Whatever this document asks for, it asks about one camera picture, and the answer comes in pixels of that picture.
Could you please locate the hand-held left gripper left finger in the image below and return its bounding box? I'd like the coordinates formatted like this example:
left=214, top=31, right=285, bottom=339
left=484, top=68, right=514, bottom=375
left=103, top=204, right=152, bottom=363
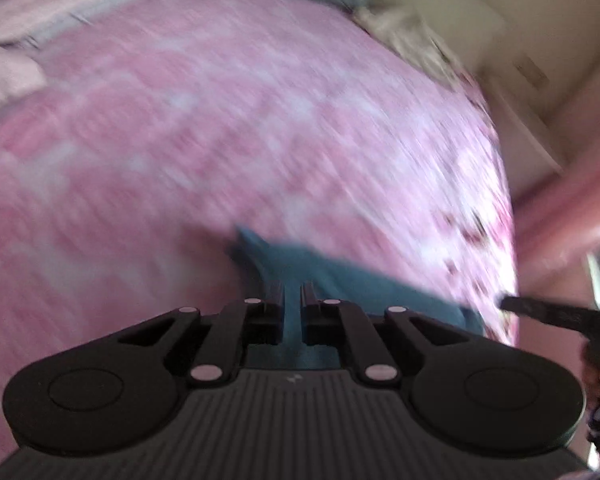
left=117, top=280, right=286, bottom=388

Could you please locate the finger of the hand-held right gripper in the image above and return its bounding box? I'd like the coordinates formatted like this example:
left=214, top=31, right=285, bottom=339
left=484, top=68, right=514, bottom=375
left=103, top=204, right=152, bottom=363
left=500, top=295, right=600, bottom=335

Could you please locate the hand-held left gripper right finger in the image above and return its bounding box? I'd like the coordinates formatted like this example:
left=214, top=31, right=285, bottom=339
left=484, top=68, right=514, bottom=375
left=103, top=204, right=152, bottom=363
left=300, top=280, right=473, bottom=388

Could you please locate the teal blue garment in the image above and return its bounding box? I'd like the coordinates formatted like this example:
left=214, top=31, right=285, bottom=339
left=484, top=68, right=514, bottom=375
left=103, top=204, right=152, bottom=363
left=236, top=226, right=485, bottom=372

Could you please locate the floral bed sheet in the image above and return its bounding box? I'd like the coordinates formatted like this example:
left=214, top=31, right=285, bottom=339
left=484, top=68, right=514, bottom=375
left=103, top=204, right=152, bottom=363
left=430, top=67, right=522, bottom=347

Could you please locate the pink fuzzy blanket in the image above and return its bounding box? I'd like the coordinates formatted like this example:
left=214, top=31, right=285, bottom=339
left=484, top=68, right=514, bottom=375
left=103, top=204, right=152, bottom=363
left=0, top=0, right=511, bottom=466

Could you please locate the beige crumpled cloth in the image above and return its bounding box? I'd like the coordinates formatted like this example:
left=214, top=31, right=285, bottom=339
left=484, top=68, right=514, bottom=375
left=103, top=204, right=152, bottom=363
left=352, top=5, right=477, bottom=92

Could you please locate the light pink quilt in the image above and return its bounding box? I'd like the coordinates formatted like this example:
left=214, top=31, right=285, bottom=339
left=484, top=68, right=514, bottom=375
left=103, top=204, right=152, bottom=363
left=0, top=0, right=251, bottom=117

